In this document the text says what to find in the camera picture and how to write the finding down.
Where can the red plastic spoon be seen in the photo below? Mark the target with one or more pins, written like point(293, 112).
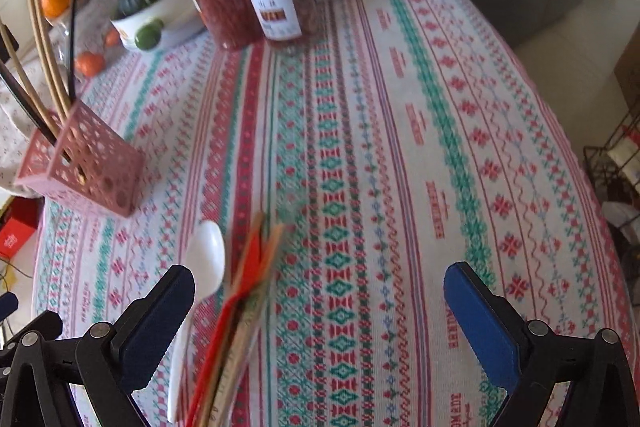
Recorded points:
point(240, 287)

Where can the black chopstick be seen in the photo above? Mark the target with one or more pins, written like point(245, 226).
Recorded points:
point(74, 22)
point(25, 107)

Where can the patterned striped tablecloth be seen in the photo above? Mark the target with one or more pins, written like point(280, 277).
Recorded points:
point(375, 187)

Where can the small orange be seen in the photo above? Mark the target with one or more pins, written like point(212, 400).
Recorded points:
point(112, 38)
point(90, 63)

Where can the red gift box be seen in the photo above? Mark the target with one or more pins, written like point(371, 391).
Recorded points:
point(17, 227)

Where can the floral cover cloth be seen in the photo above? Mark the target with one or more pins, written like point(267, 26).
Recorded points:
point(15, 117)

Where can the green lime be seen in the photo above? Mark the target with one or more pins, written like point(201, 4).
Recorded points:
point(148, 35)

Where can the clear glass jar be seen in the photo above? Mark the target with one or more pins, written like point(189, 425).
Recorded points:
point(90, 32)

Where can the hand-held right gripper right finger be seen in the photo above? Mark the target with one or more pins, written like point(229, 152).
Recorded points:
point(480, 322)

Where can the pile of wooden chopsticks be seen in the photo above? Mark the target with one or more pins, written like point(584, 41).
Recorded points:
point(250, 332)

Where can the white plastic spoon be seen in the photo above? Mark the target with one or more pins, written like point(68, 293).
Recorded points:
point(207, 257)

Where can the white ceramic bowl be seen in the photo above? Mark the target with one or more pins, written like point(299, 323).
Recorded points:
point(175, 14)

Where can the pink perforated utensil holder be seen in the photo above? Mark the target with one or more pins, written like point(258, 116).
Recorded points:
point(95, 162)

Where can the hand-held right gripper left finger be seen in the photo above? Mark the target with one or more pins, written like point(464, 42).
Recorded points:
point(155, 332)

